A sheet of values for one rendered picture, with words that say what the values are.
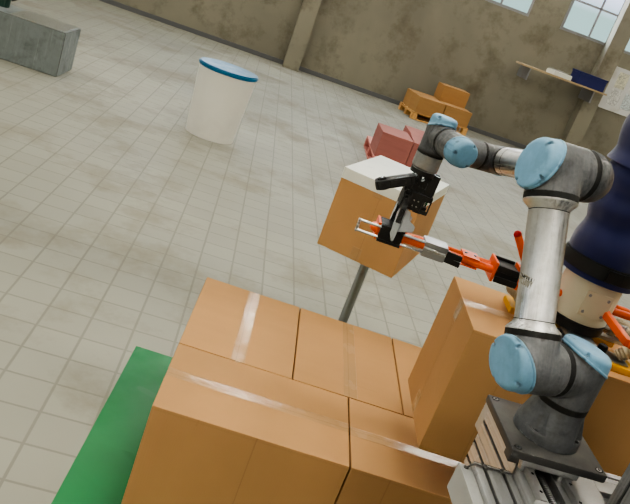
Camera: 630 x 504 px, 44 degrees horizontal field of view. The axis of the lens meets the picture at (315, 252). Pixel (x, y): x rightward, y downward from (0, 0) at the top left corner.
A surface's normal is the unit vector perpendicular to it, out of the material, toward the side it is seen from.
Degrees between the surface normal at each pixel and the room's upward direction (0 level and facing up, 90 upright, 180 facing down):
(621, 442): 90
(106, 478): 0
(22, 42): 90
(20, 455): 0
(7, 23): 90
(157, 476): 90
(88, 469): 0
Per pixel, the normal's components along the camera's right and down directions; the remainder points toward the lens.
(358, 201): -0.36, 0.20
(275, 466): -0.03, 0.33
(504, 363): -0.90, -0.04
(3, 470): 0.32, -0.89
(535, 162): -0.86, -0.30
